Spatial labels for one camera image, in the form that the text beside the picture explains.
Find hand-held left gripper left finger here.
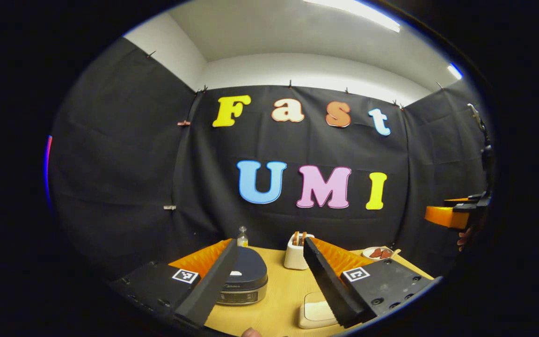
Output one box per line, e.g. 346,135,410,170
108,239,240,328

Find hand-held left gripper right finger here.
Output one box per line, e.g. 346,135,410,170
303,237,436,329

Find clear container of white rice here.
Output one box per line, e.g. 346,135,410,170
298,292,340,329

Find dark blue rice cooker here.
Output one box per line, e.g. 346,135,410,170
215,247,269,307

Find white toaster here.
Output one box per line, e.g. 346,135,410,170
284,231,316,271

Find white round plate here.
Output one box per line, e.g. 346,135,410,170
362,246,394,261

